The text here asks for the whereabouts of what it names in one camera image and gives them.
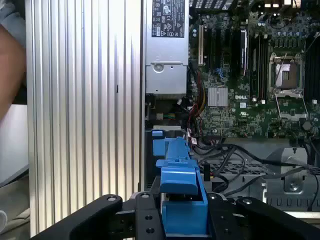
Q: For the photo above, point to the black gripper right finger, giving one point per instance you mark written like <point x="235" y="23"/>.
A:
<point x="262" y="220"/>

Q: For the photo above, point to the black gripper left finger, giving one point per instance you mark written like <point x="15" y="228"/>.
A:
<point x="105" y="217"/>

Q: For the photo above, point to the black RAM slot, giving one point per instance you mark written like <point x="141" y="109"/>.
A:
<point x="309" y="70"/>
<point x="253" y="70"/>
<point x="316" y="70"/>
<point x="263" y="70"/>

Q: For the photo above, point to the black expansion slot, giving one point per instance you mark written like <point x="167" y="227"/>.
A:
<point x="208" y="50"/>
<point x="218" y="50"/>

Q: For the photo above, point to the white expansion slot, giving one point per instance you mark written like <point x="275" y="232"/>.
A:
<point x="200" y="45"/>

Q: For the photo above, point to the grey metal drive cage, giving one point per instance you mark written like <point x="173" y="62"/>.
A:
<point x="277" y="160"/>

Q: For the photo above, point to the green motherboard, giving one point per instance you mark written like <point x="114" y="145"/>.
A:
<point x="225" y="120"/>

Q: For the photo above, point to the silver finned heatsink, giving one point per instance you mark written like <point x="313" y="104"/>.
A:
<point x="217" y="97"/>

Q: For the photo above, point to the black PC case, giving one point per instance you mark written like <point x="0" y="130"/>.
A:
<point x="142" y="75"/>

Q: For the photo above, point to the CPU socket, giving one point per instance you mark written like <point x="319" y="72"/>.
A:
<point x="290" y="75"/>

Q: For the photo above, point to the thin metal locking lever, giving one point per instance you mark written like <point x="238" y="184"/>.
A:
<point x="281" y="70"/>

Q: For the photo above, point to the silver power supply unit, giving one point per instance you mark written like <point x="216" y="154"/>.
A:
<point x="166" y="72"/>

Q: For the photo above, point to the blue plastic bay bracket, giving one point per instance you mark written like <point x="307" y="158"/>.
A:
<point x="158" y="147"/>

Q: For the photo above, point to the metal socket cover frame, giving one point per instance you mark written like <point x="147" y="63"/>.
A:
<point x="291" y="115"/>

